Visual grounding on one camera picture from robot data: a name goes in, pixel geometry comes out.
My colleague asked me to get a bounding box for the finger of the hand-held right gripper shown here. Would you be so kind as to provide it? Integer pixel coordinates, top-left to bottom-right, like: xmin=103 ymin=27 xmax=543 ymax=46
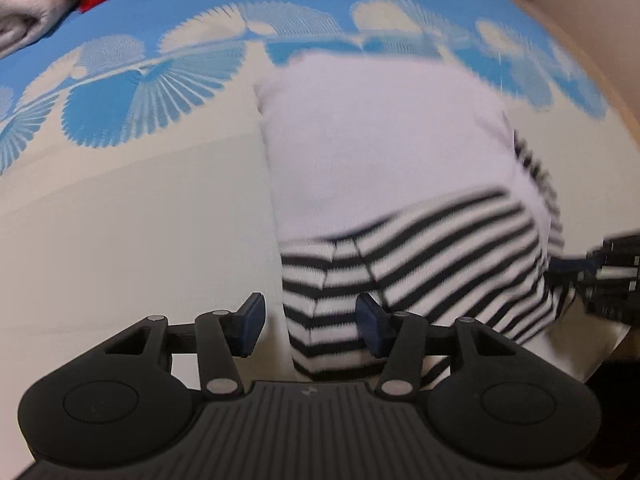
xmin=549 ymin=255 xmax=601 ymax=283

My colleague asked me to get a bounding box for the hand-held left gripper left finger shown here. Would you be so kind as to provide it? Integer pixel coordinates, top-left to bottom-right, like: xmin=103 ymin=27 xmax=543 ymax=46
xmin=102 ymin=292 xmax=266 ymax=398

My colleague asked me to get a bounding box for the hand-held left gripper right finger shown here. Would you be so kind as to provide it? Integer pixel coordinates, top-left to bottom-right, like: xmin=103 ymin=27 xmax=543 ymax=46
xmin=356 ymin=294 xmax=521 ymax=398

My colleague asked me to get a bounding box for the striped white hooded top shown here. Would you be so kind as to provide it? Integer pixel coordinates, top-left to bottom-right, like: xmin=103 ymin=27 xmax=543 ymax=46
xmin=252 ymin=57 xmax=583 ymax=391

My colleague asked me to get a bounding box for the blue white patterned bedsheet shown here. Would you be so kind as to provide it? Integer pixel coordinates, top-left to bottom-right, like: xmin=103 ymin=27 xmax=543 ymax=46
xmin=0 ymin=0 xmax=632 ymax=461

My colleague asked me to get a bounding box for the grey folded cloth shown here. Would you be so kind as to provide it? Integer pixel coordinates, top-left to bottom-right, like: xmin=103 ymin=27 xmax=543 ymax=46
xmin=0 ymin=0 xmax=83 ymax=60

